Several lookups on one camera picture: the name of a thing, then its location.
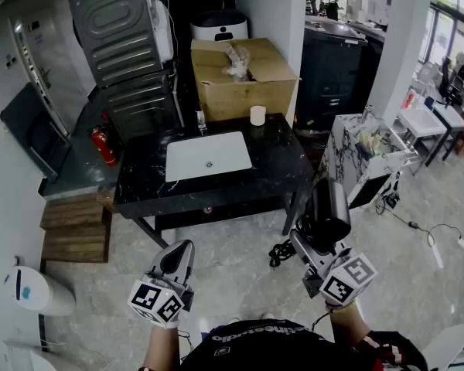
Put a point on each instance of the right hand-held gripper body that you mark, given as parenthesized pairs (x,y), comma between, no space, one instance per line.
(344,280)

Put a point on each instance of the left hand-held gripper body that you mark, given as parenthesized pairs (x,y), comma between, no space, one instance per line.
(154,298)

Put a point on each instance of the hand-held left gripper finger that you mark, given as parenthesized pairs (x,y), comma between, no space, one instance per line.
(163,257)
(188,261)

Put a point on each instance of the black marble sink table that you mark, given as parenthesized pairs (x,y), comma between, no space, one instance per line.
(209,157)

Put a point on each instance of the person's left forearm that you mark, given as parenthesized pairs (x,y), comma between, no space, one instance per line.
(160,348)

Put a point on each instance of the person's right forearm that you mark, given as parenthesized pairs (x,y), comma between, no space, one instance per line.
(346,323)

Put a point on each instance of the dark wooden steps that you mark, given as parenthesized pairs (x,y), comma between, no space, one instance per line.
(75,230)

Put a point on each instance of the white marble sink cabinet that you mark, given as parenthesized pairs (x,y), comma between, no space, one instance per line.
(344,153)

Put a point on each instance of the person's black shirt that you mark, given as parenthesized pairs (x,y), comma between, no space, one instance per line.
(263,346)

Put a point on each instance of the beige crumpled cloth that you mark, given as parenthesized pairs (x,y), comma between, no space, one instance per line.
(370,143)

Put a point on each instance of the white round bin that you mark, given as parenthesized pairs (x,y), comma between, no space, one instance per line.
(38,292)

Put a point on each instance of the red fire extinguisher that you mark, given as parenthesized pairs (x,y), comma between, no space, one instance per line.
(104,147)

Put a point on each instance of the chrome cabinet faucet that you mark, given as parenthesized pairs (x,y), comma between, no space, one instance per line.
(367,113)

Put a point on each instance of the white cup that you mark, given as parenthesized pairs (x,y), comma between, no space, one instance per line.
(258,116)

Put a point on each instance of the grey metal appliance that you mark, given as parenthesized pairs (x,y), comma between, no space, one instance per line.
(143,106)
(116,25)

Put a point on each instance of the large cardboard box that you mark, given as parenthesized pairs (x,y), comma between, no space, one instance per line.
(243,95)

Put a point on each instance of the crumpled clear plastic wrap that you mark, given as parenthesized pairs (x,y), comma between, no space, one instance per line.
(236,62)

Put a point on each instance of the black office chair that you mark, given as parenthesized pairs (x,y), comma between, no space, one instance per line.
(454,79)

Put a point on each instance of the white door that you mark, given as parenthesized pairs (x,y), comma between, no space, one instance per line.
(35,72)

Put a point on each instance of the white plastic tank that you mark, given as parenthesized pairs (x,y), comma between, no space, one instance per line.
(164,29)

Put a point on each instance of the white robot vacuum dock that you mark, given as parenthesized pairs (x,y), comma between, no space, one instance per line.
(220,27)

